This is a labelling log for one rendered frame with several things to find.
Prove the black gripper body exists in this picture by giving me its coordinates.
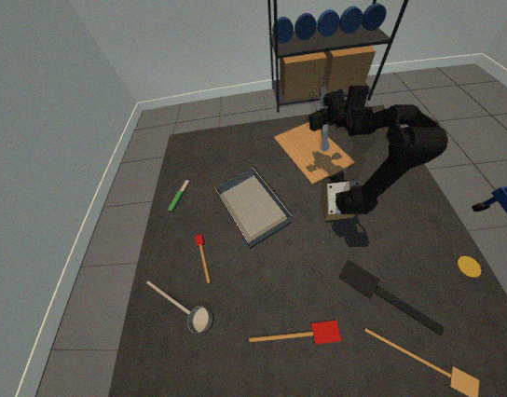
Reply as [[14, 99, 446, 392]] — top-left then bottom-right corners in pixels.
[[308, 108, 347, 131]]

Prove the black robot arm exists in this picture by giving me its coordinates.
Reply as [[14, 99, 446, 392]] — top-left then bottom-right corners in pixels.
[[323, 86, 448, 214]]

